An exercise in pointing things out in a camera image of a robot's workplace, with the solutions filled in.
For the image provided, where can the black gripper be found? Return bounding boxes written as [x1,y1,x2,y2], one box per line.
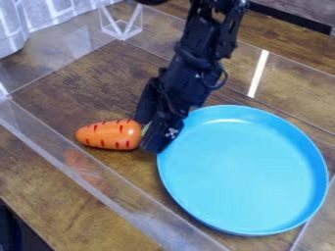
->
[134,44,228,153]

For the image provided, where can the orange toy carrot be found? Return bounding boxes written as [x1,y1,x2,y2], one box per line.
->
[74,119,142,151]

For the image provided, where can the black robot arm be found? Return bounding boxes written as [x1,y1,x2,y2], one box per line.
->
[134,0,249,153]

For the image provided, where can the blue plastic plate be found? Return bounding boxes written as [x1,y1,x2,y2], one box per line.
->
[157,105,328,236]

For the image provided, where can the clear acrylic back barrier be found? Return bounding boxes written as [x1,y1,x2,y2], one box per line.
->
[0,7,335,134]

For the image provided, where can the clear acrylic barrier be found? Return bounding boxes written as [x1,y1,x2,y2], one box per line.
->
[0,83,229,251]
[0,7,335,134]

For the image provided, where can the clear acrylic front barrier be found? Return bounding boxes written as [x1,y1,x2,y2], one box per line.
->
[0,83,229,251]

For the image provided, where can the white checkered curtain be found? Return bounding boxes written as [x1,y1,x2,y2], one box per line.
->
[0,0,122,59]

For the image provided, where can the clear acrylic corner bracket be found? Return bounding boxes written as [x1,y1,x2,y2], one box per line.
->
[98,4,142,41]

